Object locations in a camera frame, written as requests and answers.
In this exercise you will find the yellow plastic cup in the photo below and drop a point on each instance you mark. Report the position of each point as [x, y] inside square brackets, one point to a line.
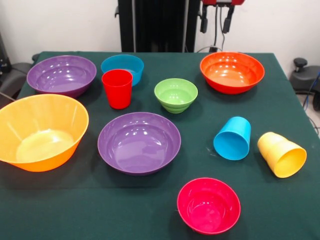
[282, 155]

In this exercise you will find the grey black chair base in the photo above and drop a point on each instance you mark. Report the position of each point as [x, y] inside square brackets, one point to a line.
[12, 75]

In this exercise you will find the red plastic cup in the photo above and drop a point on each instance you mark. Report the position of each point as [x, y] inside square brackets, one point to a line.
[117, 92]

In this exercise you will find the blue plastic cup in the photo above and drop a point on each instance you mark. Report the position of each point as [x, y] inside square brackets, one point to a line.
[232, 142]

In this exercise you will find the pink plastic bowl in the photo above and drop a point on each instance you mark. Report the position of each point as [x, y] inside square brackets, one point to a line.
[208, 207]

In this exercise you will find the purple plastic bowl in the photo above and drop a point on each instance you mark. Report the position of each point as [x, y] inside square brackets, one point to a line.
[62, 75]
[138, 145]

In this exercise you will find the large yellow-orange plastic bowl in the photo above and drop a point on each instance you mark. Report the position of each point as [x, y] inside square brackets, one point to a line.
[42, 135]

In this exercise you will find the blue plastic bowl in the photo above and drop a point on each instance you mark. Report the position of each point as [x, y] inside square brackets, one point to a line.
[122, 63]

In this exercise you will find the orange-red plastic bowl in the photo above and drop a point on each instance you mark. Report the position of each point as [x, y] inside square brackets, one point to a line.
[232, 72]

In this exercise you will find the green plastic bowl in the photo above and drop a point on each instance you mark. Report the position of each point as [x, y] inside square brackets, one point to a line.
[175, 96]

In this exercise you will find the dark green tablecloth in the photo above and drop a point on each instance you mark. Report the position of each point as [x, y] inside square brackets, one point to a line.
[150, 220]

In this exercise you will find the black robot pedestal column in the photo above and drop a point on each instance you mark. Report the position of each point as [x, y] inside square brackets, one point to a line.
[155, 25]

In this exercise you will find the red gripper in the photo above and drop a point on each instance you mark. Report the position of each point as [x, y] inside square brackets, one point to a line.
[210, 2]

